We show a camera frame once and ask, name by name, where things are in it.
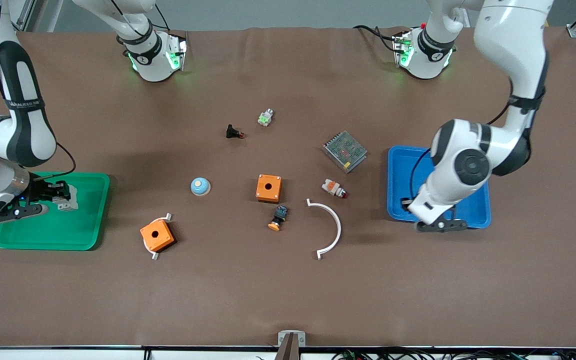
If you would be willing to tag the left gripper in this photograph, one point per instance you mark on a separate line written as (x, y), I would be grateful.
(404, 205)

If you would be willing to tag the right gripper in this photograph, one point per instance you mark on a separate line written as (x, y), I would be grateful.
(41, 189)

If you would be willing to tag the grey-white circuit breaker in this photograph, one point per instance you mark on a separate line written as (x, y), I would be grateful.
(66, 203)

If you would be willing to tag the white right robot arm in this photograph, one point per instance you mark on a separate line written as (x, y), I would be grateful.
(18, 125)

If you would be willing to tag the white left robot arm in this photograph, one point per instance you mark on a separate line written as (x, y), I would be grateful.
(468, 165)

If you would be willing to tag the green plastic tray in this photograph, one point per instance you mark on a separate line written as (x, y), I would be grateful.
(58, 230)

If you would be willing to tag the blue plastic tray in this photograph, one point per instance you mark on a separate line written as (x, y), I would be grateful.
(473, 210)

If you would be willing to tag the metal mesh power supply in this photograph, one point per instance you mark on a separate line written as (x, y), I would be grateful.
(344, 151)

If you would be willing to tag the orange button box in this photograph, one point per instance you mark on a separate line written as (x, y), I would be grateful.
(263, 194)
(164, 238)

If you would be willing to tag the blue-white dome buzzer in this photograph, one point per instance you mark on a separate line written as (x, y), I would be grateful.
(200, 187)

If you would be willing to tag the black red indicator light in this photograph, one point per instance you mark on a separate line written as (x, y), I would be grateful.
(231, 132)

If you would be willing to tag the red push button switch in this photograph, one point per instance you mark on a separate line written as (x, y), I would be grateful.
(332, 187)

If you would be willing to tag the orange-capped push button switch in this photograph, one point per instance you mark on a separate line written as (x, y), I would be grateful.
(280, 212)

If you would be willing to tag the white table edge rail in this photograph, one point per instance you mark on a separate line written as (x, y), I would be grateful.
(68, 355)

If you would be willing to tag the green-white push button switch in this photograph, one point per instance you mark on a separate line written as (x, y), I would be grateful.
(265, 119)

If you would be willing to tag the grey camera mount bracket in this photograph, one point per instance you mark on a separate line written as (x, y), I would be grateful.
(283, 340)

